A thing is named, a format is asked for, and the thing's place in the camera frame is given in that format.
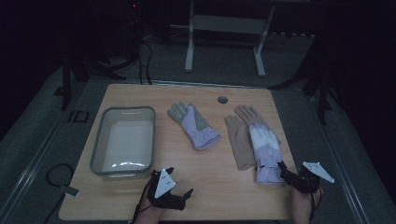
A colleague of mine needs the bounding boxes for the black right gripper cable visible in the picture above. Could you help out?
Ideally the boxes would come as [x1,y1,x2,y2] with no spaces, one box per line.
[308,191,322,220]

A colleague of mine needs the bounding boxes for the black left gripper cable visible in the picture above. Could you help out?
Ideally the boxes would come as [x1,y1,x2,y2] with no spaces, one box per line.
[131,180,152,224]

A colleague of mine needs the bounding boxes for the black floor cable with plug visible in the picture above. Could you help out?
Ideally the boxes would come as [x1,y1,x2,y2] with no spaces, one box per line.
[45,162,81,198]

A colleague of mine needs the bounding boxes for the person's right hand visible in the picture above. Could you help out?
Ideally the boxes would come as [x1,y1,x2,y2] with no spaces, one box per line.
[290,186,324,224]

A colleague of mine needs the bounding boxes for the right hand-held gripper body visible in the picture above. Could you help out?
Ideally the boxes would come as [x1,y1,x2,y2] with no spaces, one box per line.
[288,161,336,195]

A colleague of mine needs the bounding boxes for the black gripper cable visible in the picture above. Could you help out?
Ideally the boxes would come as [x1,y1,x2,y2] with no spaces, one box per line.
[131,180,152,224]
[308,191,322,220]

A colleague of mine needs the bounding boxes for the purple and white glove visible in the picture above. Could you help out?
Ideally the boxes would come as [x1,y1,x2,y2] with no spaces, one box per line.
[247,121,286,185]

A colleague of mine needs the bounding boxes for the person's left hand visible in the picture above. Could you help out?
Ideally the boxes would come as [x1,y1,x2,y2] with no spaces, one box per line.
[133,192,166,224]

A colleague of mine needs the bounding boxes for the black hanging cables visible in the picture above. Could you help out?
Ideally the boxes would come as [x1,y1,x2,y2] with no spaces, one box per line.
[135,36,154,86]

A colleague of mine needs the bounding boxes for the purple and grey glove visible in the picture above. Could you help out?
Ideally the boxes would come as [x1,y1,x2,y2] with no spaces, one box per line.
[166,101,222,152]

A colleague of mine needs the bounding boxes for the white metal stand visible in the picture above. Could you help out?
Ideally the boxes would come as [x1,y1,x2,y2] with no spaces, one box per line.
[169,0,276,78]

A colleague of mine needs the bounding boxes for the black tripod stand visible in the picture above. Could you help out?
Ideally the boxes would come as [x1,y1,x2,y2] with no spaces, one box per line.
[53,36,139,112]
[268,46,334,126]

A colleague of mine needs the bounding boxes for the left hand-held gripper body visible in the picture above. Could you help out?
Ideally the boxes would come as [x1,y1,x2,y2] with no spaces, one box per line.
[146,168,190,211]

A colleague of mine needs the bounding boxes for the beige fabric glove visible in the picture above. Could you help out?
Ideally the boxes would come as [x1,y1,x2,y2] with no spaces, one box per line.
[224,115,258,172]
[233,104,269,129]

